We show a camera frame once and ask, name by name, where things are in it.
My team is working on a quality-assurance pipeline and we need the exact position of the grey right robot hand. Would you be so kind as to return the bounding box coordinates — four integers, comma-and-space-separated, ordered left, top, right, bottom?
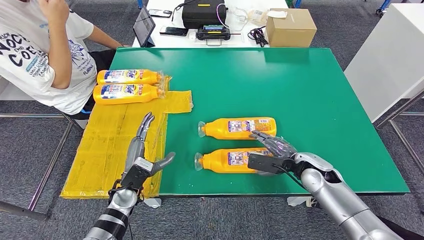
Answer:
249, 130, 298, 159

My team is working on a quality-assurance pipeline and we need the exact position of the person's right hand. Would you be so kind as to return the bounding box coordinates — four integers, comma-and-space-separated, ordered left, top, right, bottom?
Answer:
38, 0, 70, 26

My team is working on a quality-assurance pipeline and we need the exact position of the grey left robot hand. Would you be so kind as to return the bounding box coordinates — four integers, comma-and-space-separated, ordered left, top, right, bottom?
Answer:
124, 111, 176, 175

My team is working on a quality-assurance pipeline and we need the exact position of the orange detergent bottle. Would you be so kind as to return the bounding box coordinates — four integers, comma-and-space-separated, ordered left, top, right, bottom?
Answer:
92, 82, 167, 106
197, 116, 277, 141
96, 68, 165, 86
194, 147, 276, 175

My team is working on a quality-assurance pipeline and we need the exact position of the yellow taped cardboard mat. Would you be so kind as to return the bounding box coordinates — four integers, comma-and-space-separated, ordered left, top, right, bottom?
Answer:
60, 75, 194, 200

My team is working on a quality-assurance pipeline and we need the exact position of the white table foot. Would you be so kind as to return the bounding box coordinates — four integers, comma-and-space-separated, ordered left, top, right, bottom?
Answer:
286, 197, 314, 208
143, 197, 163, 209

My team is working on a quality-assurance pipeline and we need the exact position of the person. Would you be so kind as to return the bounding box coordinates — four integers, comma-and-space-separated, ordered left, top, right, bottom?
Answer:
0, 0, 132, 116

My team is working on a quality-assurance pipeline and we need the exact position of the dark tablet on stand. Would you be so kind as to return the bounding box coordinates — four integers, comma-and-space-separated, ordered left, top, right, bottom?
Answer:
132, 5, 157, 48

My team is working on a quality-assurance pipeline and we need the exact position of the black smartphone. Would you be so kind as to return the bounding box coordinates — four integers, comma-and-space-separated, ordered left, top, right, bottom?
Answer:
148, 8, 173, 18
159, 26, 190, 37

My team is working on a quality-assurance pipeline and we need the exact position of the white table with metal legs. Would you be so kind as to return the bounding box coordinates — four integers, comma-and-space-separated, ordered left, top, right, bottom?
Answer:
344, 3, 424, 175
0, 76, 84, 222

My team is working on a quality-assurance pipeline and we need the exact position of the white desk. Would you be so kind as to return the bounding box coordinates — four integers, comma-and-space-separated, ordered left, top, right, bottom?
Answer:
131, 0, 290, 49

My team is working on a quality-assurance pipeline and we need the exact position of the brown cardboard box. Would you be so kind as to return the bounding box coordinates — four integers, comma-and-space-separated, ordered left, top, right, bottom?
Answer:
265, 8, 318, 48

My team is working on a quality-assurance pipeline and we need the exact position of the black remote controller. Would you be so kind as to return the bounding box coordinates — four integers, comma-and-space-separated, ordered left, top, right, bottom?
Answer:
196, 24, 242, 47

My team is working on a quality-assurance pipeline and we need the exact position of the clear plastic bag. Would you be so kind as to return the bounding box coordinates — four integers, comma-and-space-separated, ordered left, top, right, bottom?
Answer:
245, 9, 270, 27

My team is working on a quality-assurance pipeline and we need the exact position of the white paper sheet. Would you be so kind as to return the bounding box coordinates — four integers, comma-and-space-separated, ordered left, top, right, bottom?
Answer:
266, 9, 289, 19

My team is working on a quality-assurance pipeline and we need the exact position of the black carry bag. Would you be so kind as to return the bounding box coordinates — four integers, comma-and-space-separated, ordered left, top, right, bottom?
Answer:
181, 0, 229, 30

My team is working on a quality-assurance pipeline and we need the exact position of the person's leg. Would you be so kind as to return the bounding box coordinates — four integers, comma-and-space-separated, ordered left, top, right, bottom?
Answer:
306, 197, 424, 240

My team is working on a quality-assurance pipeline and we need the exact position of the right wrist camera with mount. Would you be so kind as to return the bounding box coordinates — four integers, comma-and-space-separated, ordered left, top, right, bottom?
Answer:
247, 151, 296, 176

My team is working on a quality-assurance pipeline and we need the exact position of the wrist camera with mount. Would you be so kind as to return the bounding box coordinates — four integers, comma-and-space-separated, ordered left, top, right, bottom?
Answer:
247, 151, 296, 176
119, 156, 156, 191

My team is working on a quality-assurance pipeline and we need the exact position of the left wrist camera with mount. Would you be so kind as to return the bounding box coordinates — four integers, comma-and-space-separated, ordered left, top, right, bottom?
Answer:
119, 156, 156, 191

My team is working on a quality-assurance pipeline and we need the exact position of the black cable bundle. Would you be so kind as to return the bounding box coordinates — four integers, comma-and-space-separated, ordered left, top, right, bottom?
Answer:
247, 26, 270, 48

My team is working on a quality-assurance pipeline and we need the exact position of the pink cable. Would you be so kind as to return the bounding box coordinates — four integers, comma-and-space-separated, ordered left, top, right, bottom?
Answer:
215, 3, 231, 30

